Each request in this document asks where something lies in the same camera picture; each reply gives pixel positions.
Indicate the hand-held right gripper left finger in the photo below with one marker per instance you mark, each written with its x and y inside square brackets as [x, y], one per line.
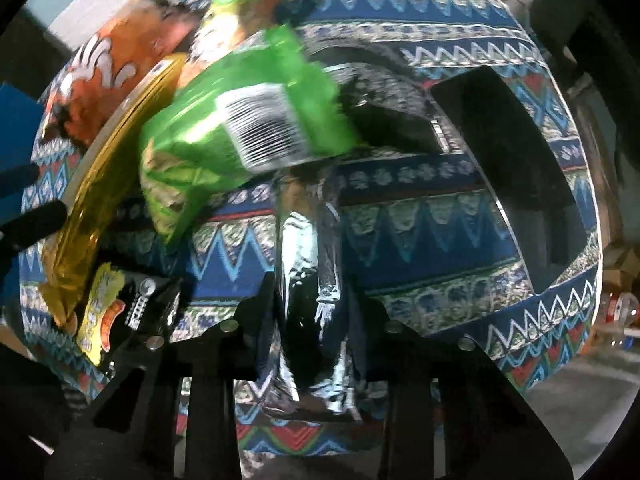
[250, 345]

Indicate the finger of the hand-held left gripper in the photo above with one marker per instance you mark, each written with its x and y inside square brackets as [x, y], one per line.
[17, 177]
[35, 222]

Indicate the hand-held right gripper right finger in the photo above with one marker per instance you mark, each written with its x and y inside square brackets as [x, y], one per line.
[380, 345]

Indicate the blue cardboard box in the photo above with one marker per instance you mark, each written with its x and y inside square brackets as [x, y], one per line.
[20, 130]

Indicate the gold foil snack bag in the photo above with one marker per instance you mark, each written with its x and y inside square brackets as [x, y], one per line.
[85, 210]

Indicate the shiny black silver snack packet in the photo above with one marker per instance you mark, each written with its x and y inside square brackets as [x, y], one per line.
[300, 285]

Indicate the orange snack bag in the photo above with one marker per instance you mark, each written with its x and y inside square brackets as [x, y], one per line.
[100, 75]

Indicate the green snack bag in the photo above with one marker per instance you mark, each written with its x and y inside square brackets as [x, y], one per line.
[200, 125]

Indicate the small yellow snack packet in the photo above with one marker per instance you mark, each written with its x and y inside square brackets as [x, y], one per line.
[97, 310]

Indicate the black packet with barcode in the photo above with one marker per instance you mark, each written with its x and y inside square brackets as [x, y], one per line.
[145, 310]

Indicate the blue patterned tablecloth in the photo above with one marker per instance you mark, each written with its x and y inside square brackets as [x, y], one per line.
[425, 240]

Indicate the dark flat rectangular sheet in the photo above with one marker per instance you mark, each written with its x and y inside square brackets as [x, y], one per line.
[515, 175]

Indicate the brown cardboard box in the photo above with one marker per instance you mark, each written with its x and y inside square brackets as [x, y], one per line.
[622, 265]

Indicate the black suitcase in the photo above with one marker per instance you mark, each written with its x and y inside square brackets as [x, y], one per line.
[590, 20]

